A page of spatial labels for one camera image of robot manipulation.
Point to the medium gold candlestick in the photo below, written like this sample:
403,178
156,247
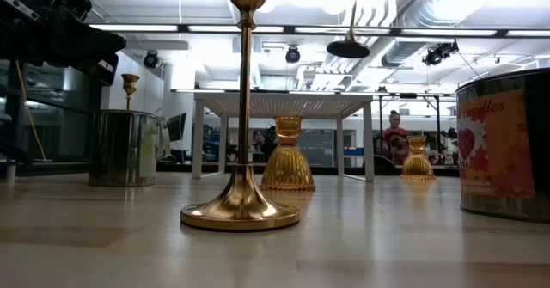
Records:
130,83

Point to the candle tin pale green label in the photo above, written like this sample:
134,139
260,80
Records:
120,150

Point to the candle tin orange label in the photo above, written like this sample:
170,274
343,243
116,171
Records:
502,150

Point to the amber ribbed glass candle holder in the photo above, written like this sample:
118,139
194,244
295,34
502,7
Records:
417,165
288,167

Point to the black ceiling light rail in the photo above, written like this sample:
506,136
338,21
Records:
502,33

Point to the short gold candlestick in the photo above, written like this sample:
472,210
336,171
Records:
240,202

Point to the person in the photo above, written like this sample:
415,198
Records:
395,144
258,137

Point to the tall gold candlestick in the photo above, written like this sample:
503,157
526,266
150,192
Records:
348,49

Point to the black computer monitor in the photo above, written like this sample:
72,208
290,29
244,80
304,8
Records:
177,126

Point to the white perforated shelf riser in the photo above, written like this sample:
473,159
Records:
301,105

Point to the black ceiling spotlight cluster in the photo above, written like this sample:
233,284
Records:
438,53

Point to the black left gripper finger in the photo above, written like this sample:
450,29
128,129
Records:
64,38

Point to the black metal frame stand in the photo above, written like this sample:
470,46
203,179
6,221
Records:
437,120

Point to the small grey post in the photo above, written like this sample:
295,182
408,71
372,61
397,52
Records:
10,172

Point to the silver ventilation duct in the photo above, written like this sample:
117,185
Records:
412,21

